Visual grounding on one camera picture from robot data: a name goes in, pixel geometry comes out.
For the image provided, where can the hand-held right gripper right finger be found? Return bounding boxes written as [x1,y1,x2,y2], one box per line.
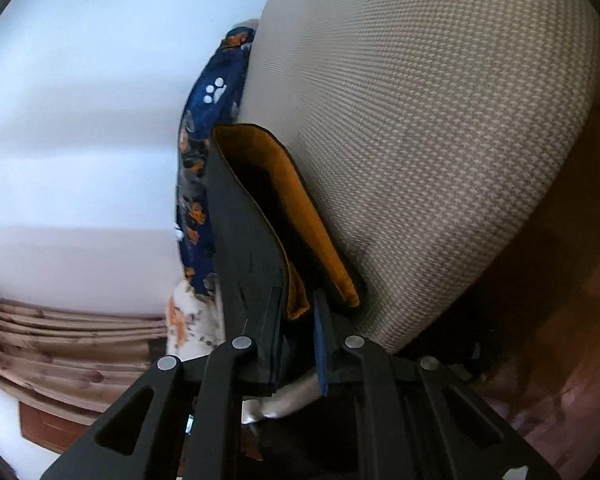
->
[312,290,561,480]

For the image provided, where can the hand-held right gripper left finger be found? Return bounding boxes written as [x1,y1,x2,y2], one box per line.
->
[40,335,261,480]

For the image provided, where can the black pants with orange lining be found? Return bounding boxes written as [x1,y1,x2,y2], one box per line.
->
[205,124,361,397]

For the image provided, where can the floral white orange pillow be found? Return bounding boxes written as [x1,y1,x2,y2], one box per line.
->
[164,280,228,361]

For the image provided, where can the beige pleated curtain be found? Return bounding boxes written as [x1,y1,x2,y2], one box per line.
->
[0,294,168,413]

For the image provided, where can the brown wooden furniture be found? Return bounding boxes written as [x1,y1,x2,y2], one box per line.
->
[19,402,98,453]

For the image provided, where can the beige woven mattress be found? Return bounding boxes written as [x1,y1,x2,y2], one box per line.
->
[240,0,600,356]

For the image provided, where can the navy dog print blanket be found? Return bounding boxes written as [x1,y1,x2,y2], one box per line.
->
[172,25,258,301]

